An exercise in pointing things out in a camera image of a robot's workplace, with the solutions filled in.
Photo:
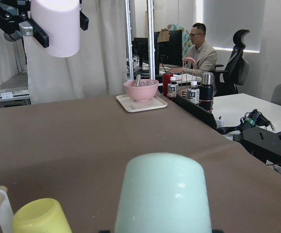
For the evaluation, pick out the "shiny metal scoop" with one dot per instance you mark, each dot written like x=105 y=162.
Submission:
x=138 y=80

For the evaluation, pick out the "pink cup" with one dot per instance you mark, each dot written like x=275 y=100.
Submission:
x=60 y=19

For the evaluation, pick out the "black device stand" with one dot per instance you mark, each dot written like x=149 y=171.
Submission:
x=262 y=144

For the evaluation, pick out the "black office chair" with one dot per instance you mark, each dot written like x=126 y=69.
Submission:
x=236 y=70

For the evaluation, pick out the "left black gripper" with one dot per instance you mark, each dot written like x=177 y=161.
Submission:
x=10 y=22

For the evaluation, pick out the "dark thermos flask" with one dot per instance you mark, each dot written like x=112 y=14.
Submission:
x=206 y=91

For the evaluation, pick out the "yellow cup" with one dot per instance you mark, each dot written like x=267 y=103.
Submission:
x=41 y=216

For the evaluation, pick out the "aluminium frame post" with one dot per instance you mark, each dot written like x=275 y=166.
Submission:
x=151 y=39

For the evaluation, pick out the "man in beige jacket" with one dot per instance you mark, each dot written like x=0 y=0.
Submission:
x=202 y=52

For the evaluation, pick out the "tea bottle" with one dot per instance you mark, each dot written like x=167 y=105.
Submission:
x=193 y=93
x=172 y=88

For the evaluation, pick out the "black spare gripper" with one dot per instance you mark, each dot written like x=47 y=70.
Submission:
x=254 y=119

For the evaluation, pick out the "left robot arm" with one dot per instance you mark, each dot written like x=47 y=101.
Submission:
x=14 y=12

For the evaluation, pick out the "red cup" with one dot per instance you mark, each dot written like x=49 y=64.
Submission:
x=166 y=81

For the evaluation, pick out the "black monitor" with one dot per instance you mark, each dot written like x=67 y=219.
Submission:
x=168 y=48

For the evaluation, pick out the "mint green cup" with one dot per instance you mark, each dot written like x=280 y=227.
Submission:
x=163 y=193

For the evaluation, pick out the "pink bowl with ice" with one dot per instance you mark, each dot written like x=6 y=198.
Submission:
x=143 y=92

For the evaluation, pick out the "cream tray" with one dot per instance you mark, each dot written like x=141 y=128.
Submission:
x=133 y=106

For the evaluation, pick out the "white wire cup rack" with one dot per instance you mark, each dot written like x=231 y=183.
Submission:
x=6 y=212

